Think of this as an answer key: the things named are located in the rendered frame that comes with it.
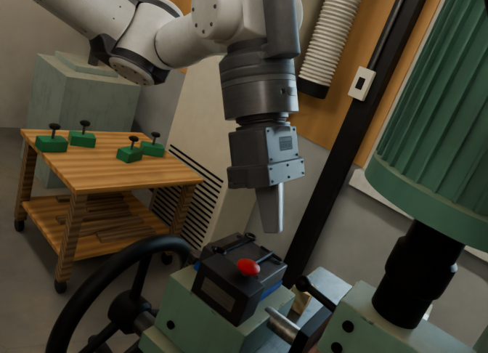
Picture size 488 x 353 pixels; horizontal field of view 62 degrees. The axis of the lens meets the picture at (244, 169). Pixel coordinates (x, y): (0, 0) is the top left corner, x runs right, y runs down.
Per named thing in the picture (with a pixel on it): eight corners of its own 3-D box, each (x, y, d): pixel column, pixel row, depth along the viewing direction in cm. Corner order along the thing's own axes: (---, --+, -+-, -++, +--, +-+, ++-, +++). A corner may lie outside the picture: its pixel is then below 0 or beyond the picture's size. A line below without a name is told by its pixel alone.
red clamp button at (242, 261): (244, 260, 54) (247, 253, 54) (262, 272, 53) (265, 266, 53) (231, 266, 52) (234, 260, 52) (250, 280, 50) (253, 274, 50)
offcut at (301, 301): (292, 295, 71) (301, 276, 70) (308, 304, 70) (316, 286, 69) (284, 304, 68) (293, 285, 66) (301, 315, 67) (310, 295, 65)
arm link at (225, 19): (194, 89, 49) (183, -8, 48) (266, 88, 55) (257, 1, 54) (247, 70, 39) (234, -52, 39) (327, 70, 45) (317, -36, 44)
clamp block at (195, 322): (213, 288, 70) (229, 245, 67) (277, 338, 64) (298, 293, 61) (149, 325, 58) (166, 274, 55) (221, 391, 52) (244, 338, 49)
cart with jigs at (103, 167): (122, 211, 252) (147, 114, 231) (176, 266, 219) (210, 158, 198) (4, 226, 203) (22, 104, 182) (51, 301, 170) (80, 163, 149)
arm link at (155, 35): (211, 80, 57) (158, 93, 73) (241, 19, 59) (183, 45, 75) (147, 34, 52) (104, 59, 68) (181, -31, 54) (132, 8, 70)
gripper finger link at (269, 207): (262, 231, 50) (257, 181, 50) (285, 232, 49) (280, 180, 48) (255, 234, 49) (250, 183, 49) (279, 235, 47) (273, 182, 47)
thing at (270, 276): (229, 250, 66) (240, 221, 64) (285, 290, 61) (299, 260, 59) (173, 278, 55) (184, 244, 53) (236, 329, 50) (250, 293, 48)
